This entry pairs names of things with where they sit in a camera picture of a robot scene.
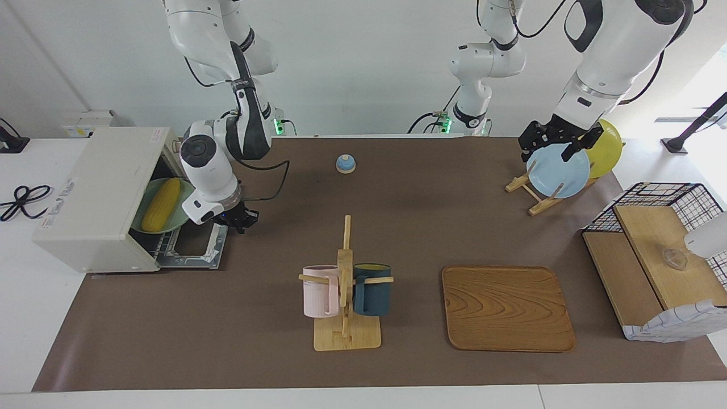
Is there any wooden tray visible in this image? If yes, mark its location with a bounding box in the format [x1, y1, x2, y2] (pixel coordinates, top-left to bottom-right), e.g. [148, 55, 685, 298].
[442, 266, 576, 353]

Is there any black clamp mount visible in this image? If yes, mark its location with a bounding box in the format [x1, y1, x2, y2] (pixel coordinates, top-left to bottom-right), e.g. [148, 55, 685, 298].
[0, 118, 30, 154]

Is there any white power box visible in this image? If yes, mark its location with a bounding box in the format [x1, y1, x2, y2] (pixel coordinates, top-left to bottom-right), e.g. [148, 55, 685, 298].
[61, 110, 120, 139]

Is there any pale green plate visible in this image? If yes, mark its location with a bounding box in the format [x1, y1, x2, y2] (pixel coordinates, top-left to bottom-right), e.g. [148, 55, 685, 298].
[132, 178, 197, 235]

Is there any metal oven rack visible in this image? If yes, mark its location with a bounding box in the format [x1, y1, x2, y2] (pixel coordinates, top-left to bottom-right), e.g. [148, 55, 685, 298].
[131, 227, 182, 265]

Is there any glass oven door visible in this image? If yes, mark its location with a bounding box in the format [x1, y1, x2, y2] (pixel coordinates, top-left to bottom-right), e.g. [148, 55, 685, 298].
[156, 222, 228, 269]

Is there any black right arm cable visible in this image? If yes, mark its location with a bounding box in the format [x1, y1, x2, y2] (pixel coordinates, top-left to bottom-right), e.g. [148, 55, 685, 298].
[183, 54, 291, 204]

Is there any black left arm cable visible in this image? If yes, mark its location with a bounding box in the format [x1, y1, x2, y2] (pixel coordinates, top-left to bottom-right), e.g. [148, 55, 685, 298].
[508, 0, 708, 106]

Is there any light blue plate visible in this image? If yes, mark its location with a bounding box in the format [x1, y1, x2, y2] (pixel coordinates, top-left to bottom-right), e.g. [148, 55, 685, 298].
[526, 143, 591, 199]

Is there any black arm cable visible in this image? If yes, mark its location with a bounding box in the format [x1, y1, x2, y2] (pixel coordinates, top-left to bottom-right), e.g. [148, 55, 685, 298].
[508, 0, 708, 106]
[183, 54, 291, 204]

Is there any small clear glass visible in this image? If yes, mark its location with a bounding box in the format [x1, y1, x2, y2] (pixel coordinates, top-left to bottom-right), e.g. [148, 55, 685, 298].
[662, 247, 689, 270]

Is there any wire basket with wooden shelf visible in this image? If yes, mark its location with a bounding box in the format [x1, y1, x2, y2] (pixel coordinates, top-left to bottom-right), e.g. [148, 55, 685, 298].
[582, 182, 727, 343]

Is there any white cylindrical device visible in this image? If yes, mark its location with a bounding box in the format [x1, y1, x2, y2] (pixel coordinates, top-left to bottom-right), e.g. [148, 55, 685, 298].
[684, 211, 727, 259]

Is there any dark teal mug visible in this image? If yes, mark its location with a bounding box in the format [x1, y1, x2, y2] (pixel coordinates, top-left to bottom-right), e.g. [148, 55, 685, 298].
[353, 263, 392, 317]

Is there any wooden plate rack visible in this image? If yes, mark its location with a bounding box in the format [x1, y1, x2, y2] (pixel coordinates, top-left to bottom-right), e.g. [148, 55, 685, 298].
[505, 142, 625, 216]

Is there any black angled stand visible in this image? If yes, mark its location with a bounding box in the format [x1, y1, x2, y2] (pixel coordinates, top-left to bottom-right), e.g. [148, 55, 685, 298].
[662, 92, 727, 155]

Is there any wooden mug tree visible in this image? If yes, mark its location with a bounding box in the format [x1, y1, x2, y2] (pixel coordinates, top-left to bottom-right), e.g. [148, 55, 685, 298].
[299, 215, 394, 352]

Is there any coiled black cable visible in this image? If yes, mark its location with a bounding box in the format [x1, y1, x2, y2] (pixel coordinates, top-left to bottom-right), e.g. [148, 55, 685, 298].
[0, 185, 53, 222]

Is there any yellow plate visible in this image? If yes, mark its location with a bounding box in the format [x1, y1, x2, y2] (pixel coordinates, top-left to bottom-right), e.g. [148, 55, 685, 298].
[585, 119, 623, 180]

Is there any pink mug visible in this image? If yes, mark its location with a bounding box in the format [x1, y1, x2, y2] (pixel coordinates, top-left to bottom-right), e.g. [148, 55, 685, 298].
[302, 265, 340, 318]

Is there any cream toaster oven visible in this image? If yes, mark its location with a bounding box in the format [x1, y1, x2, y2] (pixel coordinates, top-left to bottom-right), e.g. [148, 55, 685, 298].
[32, 126, 228, 273]

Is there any black base cable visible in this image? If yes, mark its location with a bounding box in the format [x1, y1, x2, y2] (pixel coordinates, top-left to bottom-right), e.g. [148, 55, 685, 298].
[409, 85, 462, 134]

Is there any yellow corn cob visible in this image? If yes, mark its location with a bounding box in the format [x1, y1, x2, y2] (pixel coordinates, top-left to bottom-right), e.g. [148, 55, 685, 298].
[141, 178, 181, 232]

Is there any brown table mat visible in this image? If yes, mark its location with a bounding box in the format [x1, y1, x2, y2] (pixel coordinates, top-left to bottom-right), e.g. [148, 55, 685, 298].
[32, 135, 727, 393]

